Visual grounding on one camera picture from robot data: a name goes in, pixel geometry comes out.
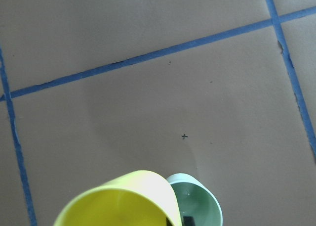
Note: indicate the yellow plastic cup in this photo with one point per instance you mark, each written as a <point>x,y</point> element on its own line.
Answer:
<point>139,198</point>

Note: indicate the green plastic cup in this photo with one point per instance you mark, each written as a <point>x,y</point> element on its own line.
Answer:
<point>195,200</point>

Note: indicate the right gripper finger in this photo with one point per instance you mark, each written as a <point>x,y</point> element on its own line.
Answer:
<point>188,221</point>

